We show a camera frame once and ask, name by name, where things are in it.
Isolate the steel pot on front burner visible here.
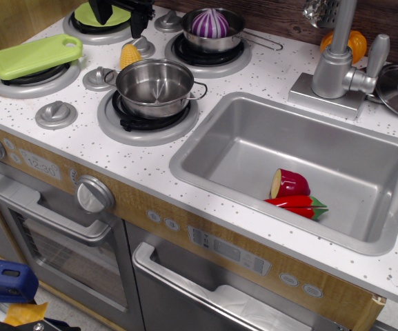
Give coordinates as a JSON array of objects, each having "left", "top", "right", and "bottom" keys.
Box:
[{"left": 103, "top": 59, "right": 208, "bottom": 119}]

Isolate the stove burner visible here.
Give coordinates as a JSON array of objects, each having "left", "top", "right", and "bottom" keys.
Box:
[
  {"left": 164, "top": 34, "right": 251, "bottom": 79},
  {"left": 63, "top": 12, "right": 132, "bottom": 46},
  {"left": 97, "top": 91, "right": 199, "bottom": 147},
  {"left": 0, "top": 60, "right": 81, "bottom": 99}
]

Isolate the grey stove knob middle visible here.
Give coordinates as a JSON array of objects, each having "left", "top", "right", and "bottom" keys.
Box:
[{"left": 131, "top": 36, "right": 155, "bottom": 59}]

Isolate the grey stove knob left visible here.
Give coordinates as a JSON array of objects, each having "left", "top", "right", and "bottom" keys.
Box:
[{"left": 82, "top": 66, "right": 118, "bottom": 92}]

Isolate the green plastic cutting board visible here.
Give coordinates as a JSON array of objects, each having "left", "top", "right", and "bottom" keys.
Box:
[{"left": 0, "top": 34, "right": 83, "bottom": 81}]

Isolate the grey stove knob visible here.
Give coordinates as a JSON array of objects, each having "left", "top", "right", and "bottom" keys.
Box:
[
  {"left": 82, "top": 66, "right": 118, "bottom": 92},
  {"left": 35, "top": 101, "right": 78, "bottom": 130},
  {"left": 155, "top": 10, "right": 182, "bottom": 33},
  {"left": 131, "top": 36, "right": 155, "bottom": 59}
]

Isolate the front left stove burner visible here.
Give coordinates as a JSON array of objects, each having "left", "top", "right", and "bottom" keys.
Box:
[{"left": 0, "top": 60, "right": 81, "bottom": 99}]

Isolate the silver oven knob right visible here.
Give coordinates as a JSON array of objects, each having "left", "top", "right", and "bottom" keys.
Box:
[{"left": 75, "top": 175, "right": 115, "bottom": 213}]

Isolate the grey oven door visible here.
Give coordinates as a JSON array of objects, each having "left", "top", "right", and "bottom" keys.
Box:
[{"left": 0, "top": 172, "right": 144, "bottom": 330}]

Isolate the blue clamp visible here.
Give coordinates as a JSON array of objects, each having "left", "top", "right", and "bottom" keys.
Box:
[{"left": 0, "top": 260, "right": 39, "bottom": 303}]

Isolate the back left stove burner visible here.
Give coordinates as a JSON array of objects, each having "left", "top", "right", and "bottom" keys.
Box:
[{"left": 63, "top": 12, "right": 132, "bottom": 46}]

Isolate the purple toy eggplant half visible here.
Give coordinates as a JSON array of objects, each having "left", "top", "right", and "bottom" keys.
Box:
[{"left": 270, "top": 168, "right": 311, "bottom": 199}]

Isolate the orange toy bell pepper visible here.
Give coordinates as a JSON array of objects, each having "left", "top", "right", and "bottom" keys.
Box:
[{"left": 319, "top": 30, "right": 367, "bottom": 64}]

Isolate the green plastic plate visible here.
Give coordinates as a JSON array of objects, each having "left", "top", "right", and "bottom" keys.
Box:
[{"left": 74, "top": 3, "right": 131, "bottom": 27}]

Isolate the purple striped toy onion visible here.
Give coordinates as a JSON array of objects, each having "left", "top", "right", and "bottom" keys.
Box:
[{"left": 191, "top": 9, "right": 229, "bottom": 39}]

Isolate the steel slotted spoon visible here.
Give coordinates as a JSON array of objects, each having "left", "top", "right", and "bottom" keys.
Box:
[{"left": 302, "top": 0, "right": 340, "bottom": 29}]

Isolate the back right stove burner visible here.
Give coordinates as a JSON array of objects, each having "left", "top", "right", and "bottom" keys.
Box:
[{"left": 164, "top": 34, "right": 251, "bottom": 79}]

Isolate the grey stove knob front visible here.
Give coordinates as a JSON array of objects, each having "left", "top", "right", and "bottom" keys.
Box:
[{"left": 35, "top": 101, "right": 78, "bottom": 130}]

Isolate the grey dishwasher door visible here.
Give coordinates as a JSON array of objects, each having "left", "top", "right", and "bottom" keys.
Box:
[{"left": 126, "top": 223, "right": 345, "bottom": 330}]

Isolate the grey stove knob back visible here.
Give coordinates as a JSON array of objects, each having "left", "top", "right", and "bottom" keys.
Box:
[{"left": 155, "top": 10, "right": 182, "bottom": 33}]

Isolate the grey toy faucet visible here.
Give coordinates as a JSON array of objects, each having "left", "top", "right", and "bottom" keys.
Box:
[{"left": 288, "top": 1, "right": 390, "bottom": 120}]

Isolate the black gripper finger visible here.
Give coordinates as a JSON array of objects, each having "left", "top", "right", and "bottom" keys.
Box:
[
  {"left": 88, "top": 0, "right": 113, "bottom": 25},
  {"left": 130, "top": 8, "right": 150, "bottom": 39}
]

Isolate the red toy chili pepper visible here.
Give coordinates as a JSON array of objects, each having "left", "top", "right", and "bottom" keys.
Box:
[{"left": 265, "top": 195, "right": 328, "bottom": 220}]

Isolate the yellow toy corn cob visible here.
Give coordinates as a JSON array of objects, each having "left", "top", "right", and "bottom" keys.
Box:
[{"left": 119, "top": 44, "right": 142, "bottom": 69}]

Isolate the steel pan with long handle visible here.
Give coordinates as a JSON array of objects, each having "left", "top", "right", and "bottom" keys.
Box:
[{"left": 181, "top": 8, "right": 283, "bottom": 53}]

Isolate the front right stove burner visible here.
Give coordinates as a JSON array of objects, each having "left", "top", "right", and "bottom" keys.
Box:
[{"left": 97, "top": 91, "right": 199, "bottom": 147}]

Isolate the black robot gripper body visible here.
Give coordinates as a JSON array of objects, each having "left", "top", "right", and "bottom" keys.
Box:
[{"left": 105, "top": 0, "right": 154, "bottom": 12}]

